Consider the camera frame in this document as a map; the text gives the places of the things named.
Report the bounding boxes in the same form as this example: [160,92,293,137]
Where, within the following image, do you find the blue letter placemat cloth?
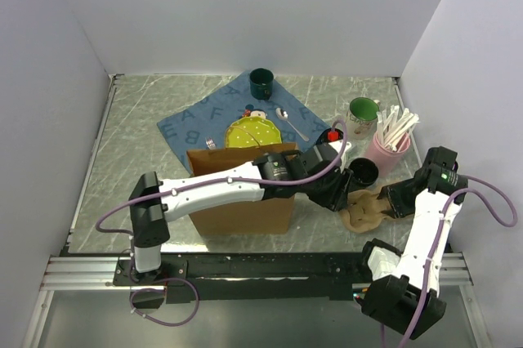
[157,72,330,168]

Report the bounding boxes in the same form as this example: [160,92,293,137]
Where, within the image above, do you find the silver fork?
[205,137,217,149]

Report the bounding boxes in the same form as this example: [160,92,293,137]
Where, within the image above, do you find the pink straw holder cup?
[363,134,411,177]

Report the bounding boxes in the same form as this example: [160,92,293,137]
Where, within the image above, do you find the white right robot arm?
[357,146,468,340]

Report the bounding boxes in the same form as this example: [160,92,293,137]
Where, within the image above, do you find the black base frame rail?
[113,252,372,304]

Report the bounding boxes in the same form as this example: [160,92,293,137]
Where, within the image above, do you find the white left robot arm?
[129,141,351,284]

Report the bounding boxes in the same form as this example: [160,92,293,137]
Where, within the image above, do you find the cartoon mouse coaster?
[242,105,266,118]

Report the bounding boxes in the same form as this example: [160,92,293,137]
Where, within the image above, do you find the dark green mug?
[248,68,274,100]

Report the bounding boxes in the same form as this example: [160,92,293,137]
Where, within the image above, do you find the brown pulp cup carrier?
[338,185,400,234]

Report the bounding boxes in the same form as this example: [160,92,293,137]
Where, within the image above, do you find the white wrapped straws bundle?
[375,105,420,152]

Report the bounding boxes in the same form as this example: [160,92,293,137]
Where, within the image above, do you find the green polka dot plate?
[224,117,282,149]

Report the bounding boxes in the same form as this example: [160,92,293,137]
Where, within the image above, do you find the floral mug green inside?
[346,97,381,140]

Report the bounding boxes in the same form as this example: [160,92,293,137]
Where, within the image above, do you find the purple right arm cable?
[379,175,518,348]

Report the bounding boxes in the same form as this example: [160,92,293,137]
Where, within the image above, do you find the brown paper bag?
[186,142,298,236]

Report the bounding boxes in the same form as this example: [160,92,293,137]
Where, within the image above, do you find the silver spoon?
[275,107,310,142]

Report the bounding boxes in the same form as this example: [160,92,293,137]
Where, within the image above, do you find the black takeout cup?
[349,158,379,189]

